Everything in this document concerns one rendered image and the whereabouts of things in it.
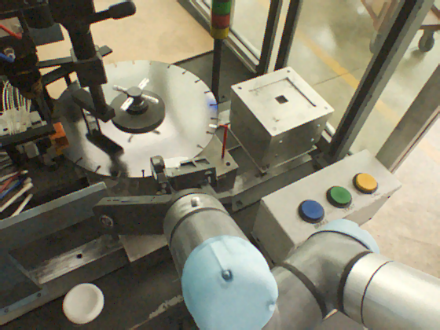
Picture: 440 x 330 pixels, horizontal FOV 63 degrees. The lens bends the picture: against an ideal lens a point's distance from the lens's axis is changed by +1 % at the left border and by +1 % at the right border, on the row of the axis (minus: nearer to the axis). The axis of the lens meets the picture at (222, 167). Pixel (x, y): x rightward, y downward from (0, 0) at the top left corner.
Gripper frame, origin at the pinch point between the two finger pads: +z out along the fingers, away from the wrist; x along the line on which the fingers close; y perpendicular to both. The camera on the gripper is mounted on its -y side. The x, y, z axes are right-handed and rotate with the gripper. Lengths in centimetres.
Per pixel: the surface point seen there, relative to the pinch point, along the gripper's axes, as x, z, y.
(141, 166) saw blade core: -1.2, 5.7, -1.7
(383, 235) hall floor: -79, 59, 102
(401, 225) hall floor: -78, 61, 113
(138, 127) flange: 4.4, 12.4, -0.3
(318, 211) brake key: -13.5, -5.4, 27.9
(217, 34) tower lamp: 18.7, 30.0, 23.0
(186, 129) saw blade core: 2.5, 11.3, 8.7
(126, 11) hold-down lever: 23.9, -4.1, 0.4
